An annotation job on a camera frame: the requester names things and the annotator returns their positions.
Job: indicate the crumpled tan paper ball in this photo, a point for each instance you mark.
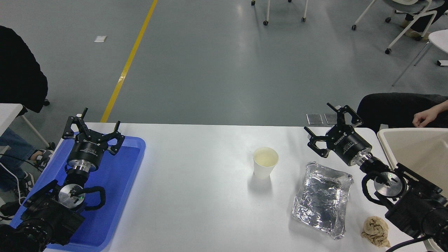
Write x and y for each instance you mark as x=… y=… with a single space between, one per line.
x=376 y=231

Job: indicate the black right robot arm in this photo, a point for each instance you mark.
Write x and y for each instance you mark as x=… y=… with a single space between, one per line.
x=416 y=206

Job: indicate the white office chair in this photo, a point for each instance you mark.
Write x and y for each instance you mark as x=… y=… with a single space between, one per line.
x=413 y=19

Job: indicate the round white table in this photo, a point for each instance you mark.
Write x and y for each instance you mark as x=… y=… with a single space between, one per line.
x=440 y=40

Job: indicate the person's hand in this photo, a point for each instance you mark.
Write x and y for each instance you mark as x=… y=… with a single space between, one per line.
x=424 y=119

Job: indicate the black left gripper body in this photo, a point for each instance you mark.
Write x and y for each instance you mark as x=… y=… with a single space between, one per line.
x=87 y=150

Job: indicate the person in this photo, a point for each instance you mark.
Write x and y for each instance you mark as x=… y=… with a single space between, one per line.
x=425 y=21
x=385 y=108
x=17 y=70

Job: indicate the crumpled silver foil tray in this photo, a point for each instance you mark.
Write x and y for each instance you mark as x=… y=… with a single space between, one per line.
x=322 y=199

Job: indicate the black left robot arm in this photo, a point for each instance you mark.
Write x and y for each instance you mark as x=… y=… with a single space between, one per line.
x=49 y=217

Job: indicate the white paper cup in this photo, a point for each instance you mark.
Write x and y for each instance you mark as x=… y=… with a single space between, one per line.
x=264 y=168

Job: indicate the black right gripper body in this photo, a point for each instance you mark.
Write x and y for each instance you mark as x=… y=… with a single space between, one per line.
x=346 y=143

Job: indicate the large pale plastic bin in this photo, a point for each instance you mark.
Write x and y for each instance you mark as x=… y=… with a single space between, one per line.
x=409 y=147

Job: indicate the metal floor plate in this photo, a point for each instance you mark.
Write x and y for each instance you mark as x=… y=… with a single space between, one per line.
x=315 y=119
x=330 y=118

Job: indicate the small white side table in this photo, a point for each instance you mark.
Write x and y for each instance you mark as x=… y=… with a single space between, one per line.
x=8 y=113

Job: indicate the blue plastic tray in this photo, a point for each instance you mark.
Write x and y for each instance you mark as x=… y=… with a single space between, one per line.
x=115 y=182

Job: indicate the white rolling stand legs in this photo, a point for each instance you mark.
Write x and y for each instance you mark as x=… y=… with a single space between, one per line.
x=267 y=12

